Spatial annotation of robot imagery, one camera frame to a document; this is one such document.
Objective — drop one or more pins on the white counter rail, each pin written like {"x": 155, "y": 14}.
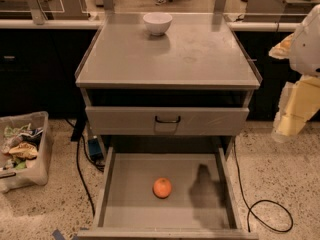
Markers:
{"x": 85, "y": 24}

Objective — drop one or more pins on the closed grey top drawer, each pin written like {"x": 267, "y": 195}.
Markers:
{"x": 180, "y": 121}

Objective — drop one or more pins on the crumpled snack bags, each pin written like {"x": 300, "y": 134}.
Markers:
{"x": 20, "y": 147}

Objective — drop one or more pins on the clear plastic bin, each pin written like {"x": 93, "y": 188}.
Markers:
{"x": 38, "y": 174}

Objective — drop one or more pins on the orange fruit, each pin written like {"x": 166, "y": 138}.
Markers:
{"x": 162, "y": 188}

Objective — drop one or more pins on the grey metal drawer cabinet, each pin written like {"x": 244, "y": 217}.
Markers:
{"x": 196, "y": 63}

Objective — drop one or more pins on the blue tape strip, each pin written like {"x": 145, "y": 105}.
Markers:
{"x": 58, "y": 235}

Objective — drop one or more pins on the open grey middle drawer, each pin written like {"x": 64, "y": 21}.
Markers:
{"x": 173, "y": 196}

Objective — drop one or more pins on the white ceramic bowl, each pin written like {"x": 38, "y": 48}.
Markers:
{"x": 157, "y": 23}

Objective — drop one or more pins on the blue power box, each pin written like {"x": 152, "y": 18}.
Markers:
{"x": 94, "y": 149}

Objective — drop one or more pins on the black drawer handle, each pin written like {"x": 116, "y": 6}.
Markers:
{"x": 159, "y": 120}

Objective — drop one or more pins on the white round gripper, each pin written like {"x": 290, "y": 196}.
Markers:
{"x": 307, "y": 50}

